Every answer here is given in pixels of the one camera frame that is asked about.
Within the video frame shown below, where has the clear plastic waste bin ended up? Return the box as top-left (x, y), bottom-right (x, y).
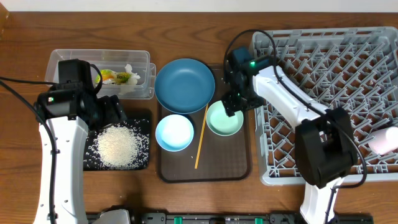
top-left (45, 49), bottom-right (156, 100)

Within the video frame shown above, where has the wooden chopstick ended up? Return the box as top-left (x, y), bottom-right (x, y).
top-left (195, 104), bottom-right (209, 169)

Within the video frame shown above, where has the black rectangular tray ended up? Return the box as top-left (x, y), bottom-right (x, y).
top-left (82, 108), bottom-right (152, 172)

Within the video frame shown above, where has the grey dishwasher rack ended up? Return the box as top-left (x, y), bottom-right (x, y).
top-left (251, 27), bottom-right (397, 183)

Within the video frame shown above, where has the white rice pile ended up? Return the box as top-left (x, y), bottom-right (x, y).
top-left (84, 123), bottom-right (150, 170)

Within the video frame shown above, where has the mint green bowl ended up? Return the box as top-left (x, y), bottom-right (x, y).
top-left (206, 101), bottom-right (244, 136)

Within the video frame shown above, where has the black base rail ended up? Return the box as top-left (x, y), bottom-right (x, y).
top-left (86, 212), bottom-right (374, 224)

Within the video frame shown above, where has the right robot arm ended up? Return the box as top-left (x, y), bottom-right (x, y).
top-left (221, 47), bottom-right (358, 223)

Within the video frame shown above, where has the dark blue plate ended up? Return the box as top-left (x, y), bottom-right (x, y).
top-left (154, 58), bottom-right (216, 114)

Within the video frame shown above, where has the brown serving tray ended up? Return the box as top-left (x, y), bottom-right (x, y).
top-left (157, 65), bottom-right (251, 183)

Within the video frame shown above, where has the light blue bowl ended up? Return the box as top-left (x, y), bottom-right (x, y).
top-left (155, 114), bottom-right (195, 152)

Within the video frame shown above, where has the pink white cup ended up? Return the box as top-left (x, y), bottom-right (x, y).
top-left (368, 126), bottom-right (398, 155)

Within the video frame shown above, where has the white tissue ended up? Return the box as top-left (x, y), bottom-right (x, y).
top-left (119, 64), bottom-right (141, 95)

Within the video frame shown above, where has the yellow green snack wrapper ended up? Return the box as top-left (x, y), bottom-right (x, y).
top-left (95, 69), bottom-right (132, 85)

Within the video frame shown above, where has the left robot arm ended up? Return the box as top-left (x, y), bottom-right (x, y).
top-left (34, 59), bottom-right (126, 223)

